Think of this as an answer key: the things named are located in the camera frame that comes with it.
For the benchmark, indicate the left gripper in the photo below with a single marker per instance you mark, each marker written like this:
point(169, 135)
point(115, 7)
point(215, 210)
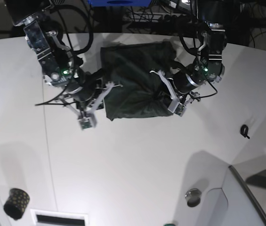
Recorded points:
point(176, 90)

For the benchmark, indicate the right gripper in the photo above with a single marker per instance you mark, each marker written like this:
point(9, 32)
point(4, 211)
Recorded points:
point(82, 89)

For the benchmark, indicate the dark green t-shirt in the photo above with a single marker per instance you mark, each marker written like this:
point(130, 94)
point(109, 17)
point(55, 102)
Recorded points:
point(139, 91)

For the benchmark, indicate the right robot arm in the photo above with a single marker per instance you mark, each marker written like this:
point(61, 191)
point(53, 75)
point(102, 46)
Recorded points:
point(60, 64)

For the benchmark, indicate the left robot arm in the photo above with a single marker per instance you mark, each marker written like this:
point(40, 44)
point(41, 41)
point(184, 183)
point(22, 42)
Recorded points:
point(202, 34)

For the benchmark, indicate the small black clip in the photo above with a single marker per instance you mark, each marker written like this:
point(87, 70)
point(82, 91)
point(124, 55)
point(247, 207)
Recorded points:
point(244, 130)

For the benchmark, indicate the blue bin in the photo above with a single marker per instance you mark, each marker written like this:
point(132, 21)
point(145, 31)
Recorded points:
point(119, 3)

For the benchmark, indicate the round metal table grommet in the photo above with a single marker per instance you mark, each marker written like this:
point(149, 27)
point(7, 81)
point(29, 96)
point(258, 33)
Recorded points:
point(193, 197)

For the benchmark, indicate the black patterned cup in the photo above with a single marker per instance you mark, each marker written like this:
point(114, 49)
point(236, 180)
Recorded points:
point(16, 203)

